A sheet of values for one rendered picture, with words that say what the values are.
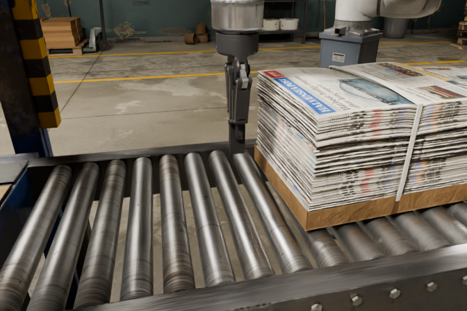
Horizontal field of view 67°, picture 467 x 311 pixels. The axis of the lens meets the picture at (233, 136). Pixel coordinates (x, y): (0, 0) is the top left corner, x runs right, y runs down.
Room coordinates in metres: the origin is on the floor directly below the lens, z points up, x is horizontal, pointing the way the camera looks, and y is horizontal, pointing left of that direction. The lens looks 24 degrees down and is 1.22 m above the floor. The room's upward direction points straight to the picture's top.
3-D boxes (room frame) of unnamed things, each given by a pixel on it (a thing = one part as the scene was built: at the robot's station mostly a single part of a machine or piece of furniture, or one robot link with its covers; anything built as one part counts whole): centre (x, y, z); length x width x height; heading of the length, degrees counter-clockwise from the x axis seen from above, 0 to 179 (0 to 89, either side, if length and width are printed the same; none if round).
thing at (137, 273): (0.58, 0.19, 0.77); 0.47 x 0.05 x 0.05; 12
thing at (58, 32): (6.45, 3.31, 0.28); 1.20 x 0.83 x 0.57; 102
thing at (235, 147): (0.63, -0.01, 0.93); 0.03 x 0.01 x 0.07; 102
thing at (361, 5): (1.60, -0.53, 1.17); 0.18 x 0.16 x 0.22; 60
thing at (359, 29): (1.59, -0.51, 1.03); 0.22 x 0.18 x 0.06; 136
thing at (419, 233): (0.69, -0.32, 0.77); 0.47 x 0.05 x 0.05; 12
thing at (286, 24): (7.51, -0.55, 0.55); 1.80 x 0.70 x 1.09; 102
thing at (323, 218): (0.66, -0.17, 0.83); 0.29 x 0.16 x 0.04; 16
